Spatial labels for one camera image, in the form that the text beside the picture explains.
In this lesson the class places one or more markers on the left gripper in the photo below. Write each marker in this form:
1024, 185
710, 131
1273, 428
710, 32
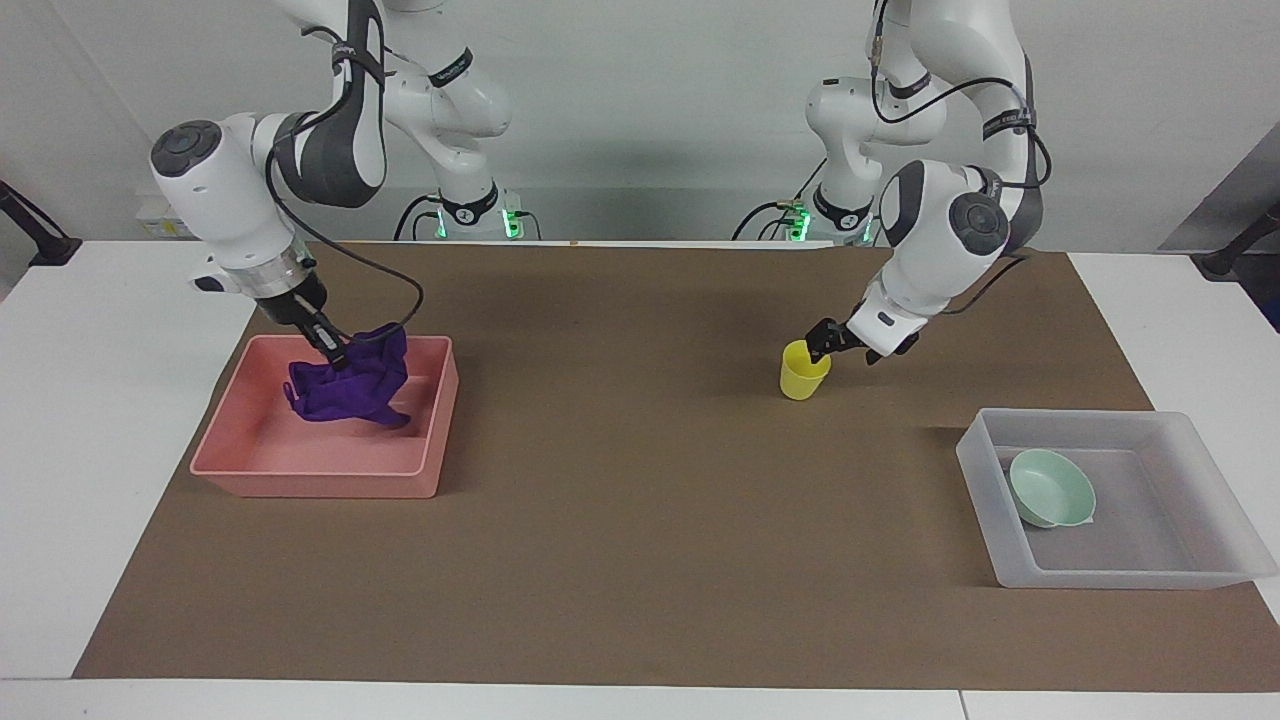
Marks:
851, 342

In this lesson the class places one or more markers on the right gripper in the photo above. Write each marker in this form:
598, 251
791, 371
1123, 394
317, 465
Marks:
296, 304

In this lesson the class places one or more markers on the yellow plastic cup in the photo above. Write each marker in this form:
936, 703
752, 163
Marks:
803, 378

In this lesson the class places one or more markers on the purple cloth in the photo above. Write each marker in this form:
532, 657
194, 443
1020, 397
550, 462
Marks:
350, 390

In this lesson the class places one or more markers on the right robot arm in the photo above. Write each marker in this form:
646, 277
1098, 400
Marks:
220, 190

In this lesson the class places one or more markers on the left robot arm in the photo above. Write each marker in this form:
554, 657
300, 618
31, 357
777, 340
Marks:
940, 235

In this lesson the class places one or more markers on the clear plastic box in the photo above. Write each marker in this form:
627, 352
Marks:
1150, 520

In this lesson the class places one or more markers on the pink plastic tray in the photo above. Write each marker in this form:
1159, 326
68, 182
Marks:
320, 465

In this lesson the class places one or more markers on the black stand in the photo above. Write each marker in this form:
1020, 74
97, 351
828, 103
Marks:
1235, 250
45, 240

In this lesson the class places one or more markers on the light green bowl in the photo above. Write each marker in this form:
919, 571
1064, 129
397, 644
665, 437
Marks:
1050, 490

